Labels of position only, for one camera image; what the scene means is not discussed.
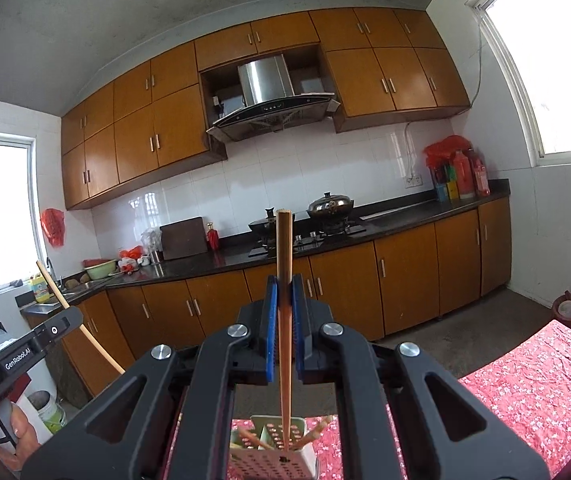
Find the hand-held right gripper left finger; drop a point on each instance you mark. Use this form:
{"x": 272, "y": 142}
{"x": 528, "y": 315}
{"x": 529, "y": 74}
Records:
{"x": 273, "y": 330}

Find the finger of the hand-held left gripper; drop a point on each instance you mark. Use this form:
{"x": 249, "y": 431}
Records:
{"x": 55, "y": 331}

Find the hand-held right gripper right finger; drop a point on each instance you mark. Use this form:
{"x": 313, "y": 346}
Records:
{"x": 298, "y": 330}

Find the wooden chopstick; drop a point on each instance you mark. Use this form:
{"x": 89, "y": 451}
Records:
{"x": 253, "y": 438}
{"x": 284, "y": 260}
{"x": 100, "y": 351}
{"x": 320, "y": 428}

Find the pale green perforated chopstick holder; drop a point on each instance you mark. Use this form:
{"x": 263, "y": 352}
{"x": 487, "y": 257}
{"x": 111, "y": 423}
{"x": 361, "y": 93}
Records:
{"x": 265, "y": 465}

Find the person's left hand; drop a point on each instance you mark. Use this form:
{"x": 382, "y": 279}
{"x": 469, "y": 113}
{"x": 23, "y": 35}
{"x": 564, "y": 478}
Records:
{"x": 22, "y": 435}

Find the yellow detergent bottle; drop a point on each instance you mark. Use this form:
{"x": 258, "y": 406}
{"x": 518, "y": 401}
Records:
{"x": 39, "y": 289}

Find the steel sink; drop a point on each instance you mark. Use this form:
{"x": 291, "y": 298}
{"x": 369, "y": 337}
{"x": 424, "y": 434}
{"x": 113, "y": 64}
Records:
{"x": 77, "y": 289}

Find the steel faucet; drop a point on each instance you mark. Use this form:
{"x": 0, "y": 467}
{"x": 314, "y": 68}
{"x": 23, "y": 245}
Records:
{"x": 51, "y": 267}

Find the white bucket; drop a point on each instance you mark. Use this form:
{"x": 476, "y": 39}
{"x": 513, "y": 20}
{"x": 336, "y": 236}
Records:
{"x": 47, "y": 412}

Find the green basin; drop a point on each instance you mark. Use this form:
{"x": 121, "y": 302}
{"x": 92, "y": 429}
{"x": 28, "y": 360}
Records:
{"x": 100, "y": 270}

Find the black gas stove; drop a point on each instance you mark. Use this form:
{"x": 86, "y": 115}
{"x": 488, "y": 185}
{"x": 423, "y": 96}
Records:
{"x": 315, "y": 240}

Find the red and white plastic bag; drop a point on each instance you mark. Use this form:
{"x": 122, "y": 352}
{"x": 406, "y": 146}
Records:
{"x": 131, "y": 259}

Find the small black wok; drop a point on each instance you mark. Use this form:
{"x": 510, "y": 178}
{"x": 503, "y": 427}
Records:
{"x": 263, "y": 222}

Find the red bottle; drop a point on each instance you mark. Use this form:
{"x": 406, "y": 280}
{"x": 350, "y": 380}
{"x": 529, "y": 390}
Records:
{"x": 213, "y": 237}

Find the window beside sink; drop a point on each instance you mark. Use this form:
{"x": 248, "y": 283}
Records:
{"x": 0, "y": 220}

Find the dark wooden cutting board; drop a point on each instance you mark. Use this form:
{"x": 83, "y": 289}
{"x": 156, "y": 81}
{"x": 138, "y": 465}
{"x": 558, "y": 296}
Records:
{"x": 184, "y": 238}

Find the wooden base cabinets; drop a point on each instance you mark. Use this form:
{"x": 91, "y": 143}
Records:
{"x": 415, "y": 280}

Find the large wok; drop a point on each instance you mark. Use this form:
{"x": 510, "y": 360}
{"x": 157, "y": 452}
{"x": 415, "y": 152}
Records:
{"x": 330, "y": 205}

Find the black kitchen countertop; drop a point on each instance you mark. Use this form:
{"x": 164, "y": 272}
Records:
{"x": 415, "y": 212}

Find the red bag with bottles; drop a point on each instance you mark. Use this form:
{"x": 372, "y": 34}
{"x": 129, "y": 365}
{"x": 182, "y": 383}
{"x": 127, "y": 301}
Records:
{"x": 458, "y": 165}

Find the steel range hood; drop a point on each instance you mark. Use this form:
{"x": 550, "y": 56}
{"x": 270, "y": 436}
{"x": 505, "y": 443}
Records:
{"x": 265, "y": 90}

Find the red floral tablecloth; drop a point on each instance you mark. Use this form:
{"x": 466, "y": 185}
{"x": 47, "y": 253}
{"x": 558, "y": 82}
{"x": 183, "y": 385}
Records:
{"x": 535, "y": 385}

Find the large bright window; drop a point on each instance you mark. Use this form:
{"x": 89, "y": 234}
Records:
{"x": 555, "y": 60}

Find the red plastic bag on wall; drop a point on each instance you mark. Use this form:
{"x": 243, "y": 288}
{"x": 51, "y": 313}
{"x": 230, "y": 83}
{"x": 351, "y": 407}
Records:
{"x": 52, "y": 227}

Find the white wall socket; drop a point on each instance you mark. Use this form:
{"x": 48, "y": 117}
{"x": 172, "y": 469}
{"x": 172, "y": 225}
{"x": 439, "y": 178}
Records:
{"x": 414, "y": 180}

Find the wooden wall cabinets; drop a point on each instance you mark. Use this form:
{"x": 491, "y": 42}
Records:
{"x": 165, "y": 125}

